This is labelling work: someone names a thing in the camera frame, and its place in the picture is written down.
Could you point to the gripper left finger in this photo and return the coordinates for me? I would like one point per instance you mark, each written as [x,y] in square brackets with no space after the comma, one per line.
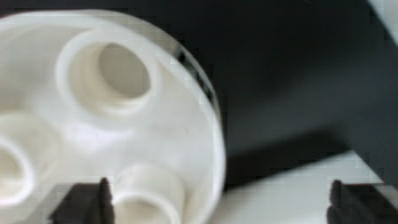
[86,206]

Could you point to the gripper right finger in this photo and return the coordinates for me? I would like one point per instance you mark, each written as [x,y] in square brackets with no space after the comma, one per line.
[363,204]

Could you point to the white round stool seat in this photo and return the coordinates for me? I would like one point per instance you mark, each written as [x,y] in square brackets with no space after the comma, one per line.
[109,117]

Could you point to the white U-shaped boundary frame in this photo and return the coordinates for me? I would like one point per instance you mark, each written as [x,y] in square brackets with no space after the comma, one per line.
[308,88]

